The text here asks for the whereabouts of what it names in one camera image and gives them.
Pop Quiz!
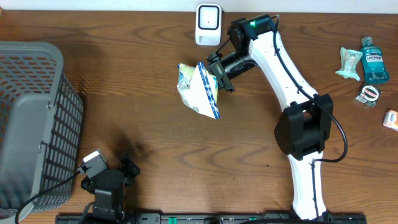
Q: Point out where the orange snack bag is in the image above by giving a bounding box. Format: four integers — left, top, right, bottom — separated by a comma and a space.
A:
177, 62, 221, 119

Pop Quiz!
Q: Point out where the white barcode scanner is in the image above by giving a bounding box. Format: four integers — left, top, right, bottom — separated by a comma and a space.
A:
195, 3, 223, 46

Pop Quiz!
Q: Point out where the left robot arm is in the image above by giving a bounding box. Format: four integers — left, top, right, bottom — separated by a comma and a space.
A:
78, 150, 141, 223

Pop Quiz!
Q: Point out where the green round-logo packet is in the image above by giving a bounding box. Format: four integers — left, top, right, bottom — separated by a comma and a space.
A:
354, 83, 382, 108

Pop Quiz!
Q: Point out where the small orange tissue pack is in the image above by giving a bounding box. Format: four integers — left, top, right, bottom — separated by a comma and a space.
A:
383, 110, 398, 131

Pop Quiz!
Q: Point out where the grey plastic mesh basket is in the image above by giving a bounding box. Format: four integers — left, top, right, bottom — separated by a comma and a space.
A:
1, 41, 84, 223

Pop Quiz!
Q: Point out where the green wet wipes pack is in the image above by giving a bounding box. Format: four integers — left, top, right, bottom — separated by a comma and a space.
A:
335, 47, 363, 81

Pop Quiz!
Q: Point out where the blue Listerine mouthwash bottle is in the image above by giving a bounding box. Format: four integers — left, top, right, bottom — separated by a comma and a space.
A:
361, 36, 390, 85

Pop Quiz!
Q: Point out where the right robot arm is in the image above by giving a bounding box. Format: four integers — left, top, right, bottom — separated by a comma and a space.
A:
207, 14, 333, 220

